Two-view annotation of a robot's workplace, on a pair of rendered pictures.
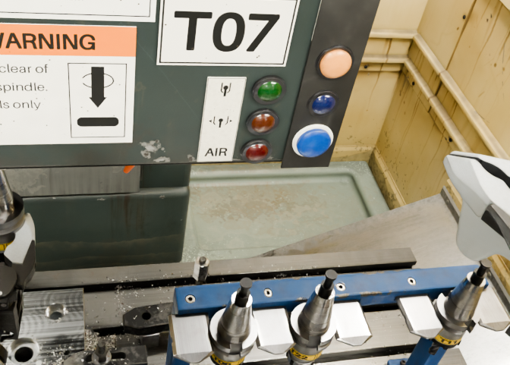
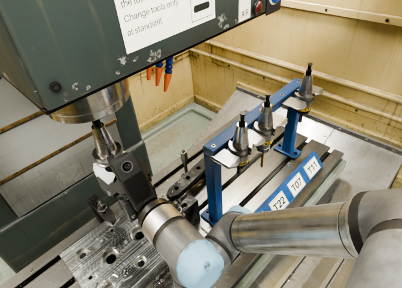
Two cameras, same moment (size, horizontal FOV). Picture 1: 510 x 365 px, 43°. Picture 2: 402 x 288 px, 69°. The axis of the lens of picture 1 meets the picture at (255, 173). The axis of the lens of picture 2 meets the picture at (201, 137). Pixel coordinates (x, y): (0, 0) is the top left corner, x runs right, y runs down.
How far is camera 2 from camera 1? 37 cm
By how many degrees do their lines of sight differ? 17
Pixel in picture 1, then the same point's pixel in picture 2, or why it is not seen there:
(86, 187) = not seen: hidden behind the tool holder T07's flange
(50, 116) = (182, 9)
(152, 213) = not seen: hidden behind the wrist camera
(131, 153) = (215, 26)
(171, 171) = (132, 135)
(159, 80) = not seen: outside the picture
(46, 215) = (87, 188)
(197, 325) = (225, 152)
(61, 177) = (87, 163)
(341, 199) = (195, 120)
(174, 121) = not seen: outside the picture
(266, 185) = (162, 132)
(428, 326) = (301, 104)
